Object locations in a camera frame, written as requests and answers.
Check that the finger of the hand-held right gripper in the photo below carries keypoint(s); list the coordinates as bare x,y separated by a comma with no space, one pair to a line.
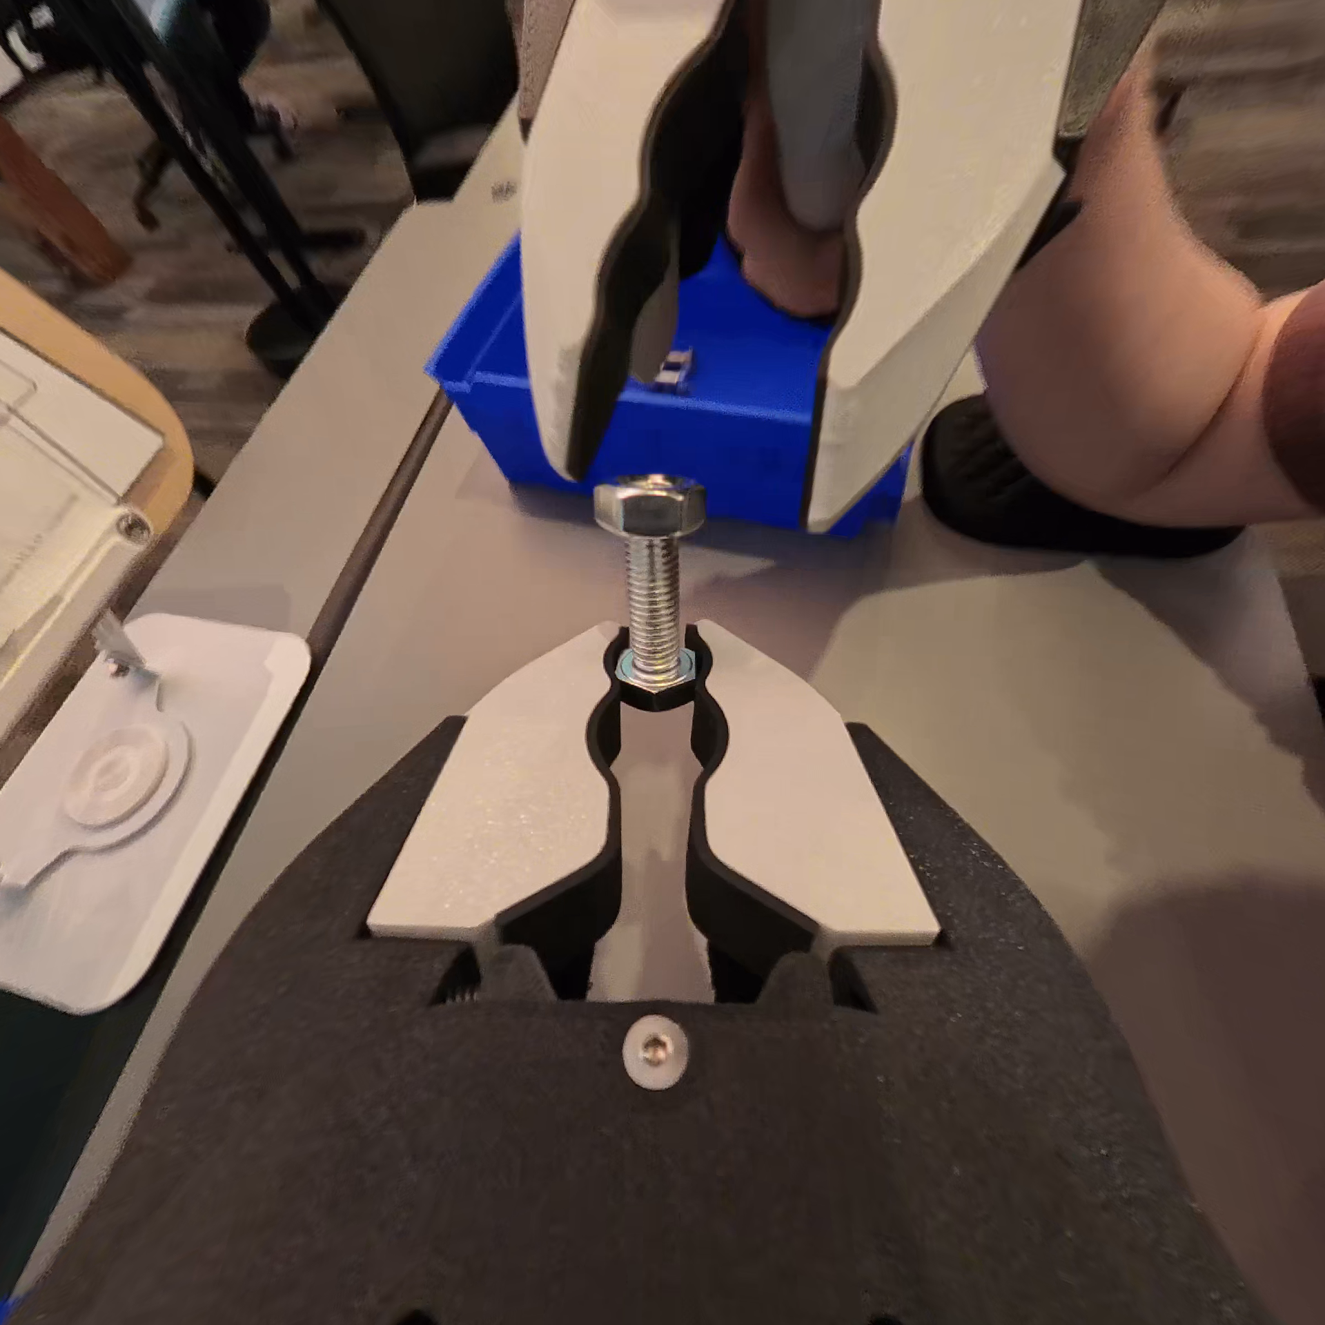
963,185
580,185

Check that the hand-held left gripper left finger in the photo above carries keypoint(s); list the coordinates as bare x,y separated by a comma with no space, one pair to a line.
497,818

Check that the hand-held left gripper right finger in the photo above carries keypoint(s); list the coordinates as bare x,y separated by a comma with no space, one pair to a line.
818,818

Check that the silver hex nut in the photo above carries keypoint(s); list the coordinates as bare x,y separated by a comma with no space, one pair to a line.
663,678

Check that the silver hex bolt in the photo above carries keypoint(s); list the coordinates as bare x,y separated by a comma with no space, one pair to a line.
673,370
652,580

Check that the blue divided parts bin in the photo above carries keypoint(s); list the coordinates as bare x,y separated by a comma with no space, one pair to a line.
726,435

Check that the person's right forearm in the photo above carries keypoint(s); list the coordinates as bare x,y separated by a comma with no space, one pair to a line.
1139,363

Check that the black office chair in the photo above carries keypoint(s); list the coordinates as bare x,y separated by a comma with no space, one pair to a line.
271,112
435,63

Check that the black mesh armrest pad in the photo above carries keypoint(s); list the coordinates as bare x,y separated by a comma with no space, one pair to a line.
994,497

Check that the screen on black floor stand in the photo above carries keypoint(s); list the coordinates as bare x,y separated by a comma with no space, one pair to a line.
280,336

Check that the rounded wooden board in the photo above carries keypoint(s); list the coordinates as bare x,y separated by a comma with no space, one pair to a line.
171,446

